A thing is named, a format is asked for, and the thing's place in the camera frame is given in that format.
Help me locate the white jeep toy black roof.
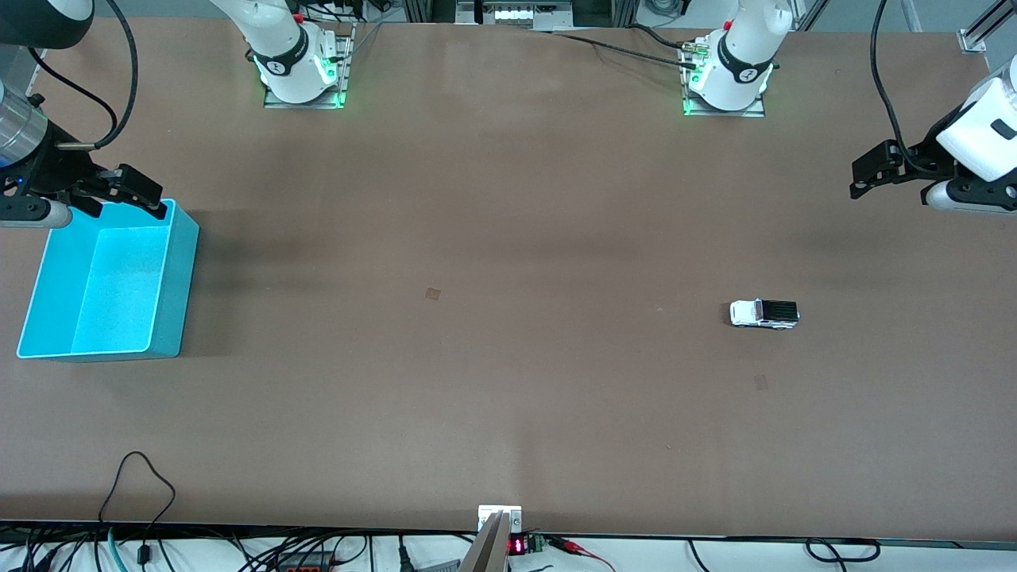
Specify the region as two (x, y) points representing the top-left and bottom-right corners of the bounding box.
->
(729, 299), (801, 330)

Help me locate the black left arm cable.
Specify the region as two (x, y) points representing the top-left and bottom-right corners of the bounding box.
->
(870, 0), (922, 169)

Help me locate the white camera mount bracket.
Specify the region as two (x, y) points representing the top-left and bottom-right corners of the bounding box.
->
(478, 505), (524, 534)

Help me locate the black cable to arm base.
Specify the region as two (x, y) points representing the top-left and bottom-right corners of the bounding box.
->
(548, 24), (704, 72)

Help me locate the red clip lead cable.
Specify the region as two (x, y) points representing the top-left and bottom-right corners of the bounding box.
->
(547, 536), (617, 572)

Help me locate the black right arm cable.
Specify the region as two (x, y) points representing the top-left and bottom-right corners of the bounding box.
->
(28, 0), (140, 152)

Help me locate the cyan plastic bin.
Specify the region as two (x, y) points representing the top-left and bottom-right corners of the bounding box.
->
(16, 199), (199, 362)

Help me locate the grey aluminium camera bar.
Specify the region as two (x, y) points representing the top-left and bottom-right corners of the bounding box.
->
(458, 512), (511, 572)

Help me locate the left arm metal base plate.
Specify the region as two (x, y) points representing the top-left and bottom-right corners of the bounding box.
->
(681, 40), (766, 118)

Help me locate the thin black looped cable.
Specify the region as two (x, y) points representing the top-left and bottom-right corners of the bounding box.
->
(99, 450), (177, 566)

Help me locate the lit control box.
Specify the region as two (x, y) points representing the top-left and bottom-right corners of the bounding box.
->
(455, 0), (574, 32)

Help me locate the black coiled cable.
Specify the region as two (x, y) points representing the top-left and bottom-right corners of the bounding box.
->
(804, 538), (882, 563)

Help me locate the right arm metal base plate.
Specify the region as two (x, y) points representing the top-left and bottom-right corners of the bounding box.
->
(264, 24), (355, 110)

